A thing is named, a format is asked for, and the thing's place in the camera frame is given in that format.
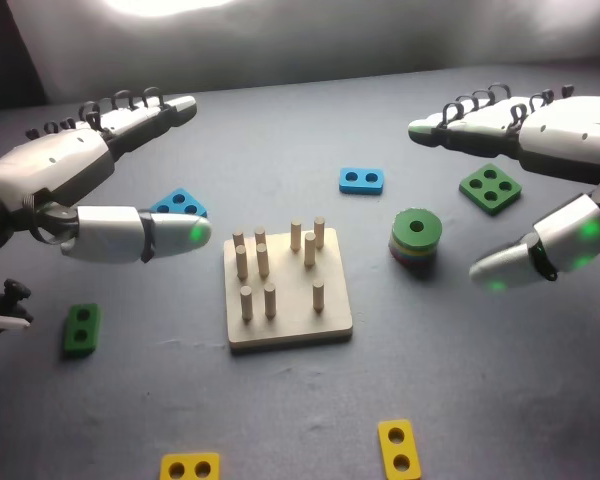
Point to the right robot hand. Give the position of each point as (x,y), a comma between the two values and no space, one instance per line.
(560,135)

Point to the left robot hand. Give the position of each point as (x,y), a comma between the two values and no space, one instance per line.
(55,160)

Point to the green round block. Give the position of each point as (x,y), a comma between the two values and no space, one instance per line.
(415,242)

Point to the green four-hole square block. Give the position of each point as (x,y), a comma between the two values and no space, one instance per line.
(490,185)

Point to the blue triangular block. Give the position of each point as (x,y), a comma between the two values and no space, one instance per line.
(167,207)

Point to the green two-hole block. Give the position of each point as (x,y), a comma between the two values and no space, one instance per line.
(82,325)

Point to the blue two-hole block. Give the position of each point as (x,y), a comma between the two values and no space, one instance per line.
(361,186)

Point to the wooden peg board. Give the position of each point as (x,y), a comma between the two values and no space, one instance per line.
(290,320)

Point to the yellow two-hole block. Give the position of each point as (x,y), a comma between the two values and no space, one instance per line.
(189,460)
(399,448)

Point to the white backdrop cloth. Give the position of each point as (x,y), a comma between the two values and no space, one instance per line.
(305,45)

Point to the grey table cloth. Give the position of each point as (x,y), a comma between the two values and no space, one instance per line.
(430,375)

